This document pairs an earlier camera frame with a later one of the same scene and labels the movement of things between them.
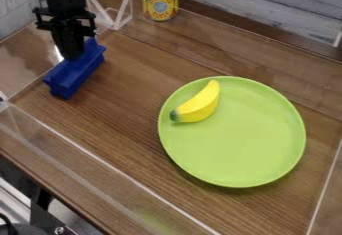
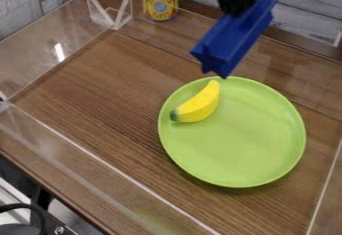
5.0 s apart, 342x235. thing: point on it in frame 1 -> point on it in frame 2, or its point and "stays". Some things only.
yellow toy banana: [199, 106] stays
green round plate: [248, 143] stays
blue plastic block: [72, 73] -> [235, 32]
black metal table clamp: [43, 222] stays
